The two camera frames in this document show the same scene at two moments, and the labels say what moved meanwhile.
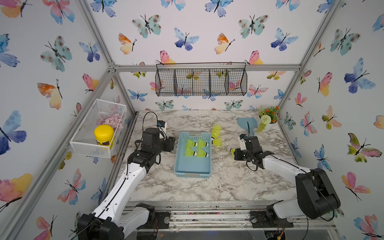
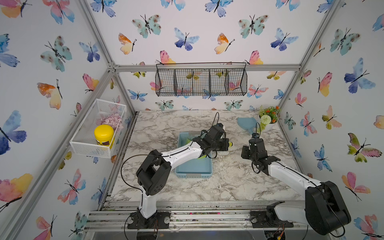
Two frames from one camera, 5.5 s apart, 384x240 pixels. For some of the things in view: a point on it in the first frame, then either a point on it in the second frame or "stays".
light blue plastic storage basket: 192,167 stays
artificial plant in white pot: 268,117 stays
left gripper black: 169,144 -> 225,144
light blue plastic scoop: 252,123 stays
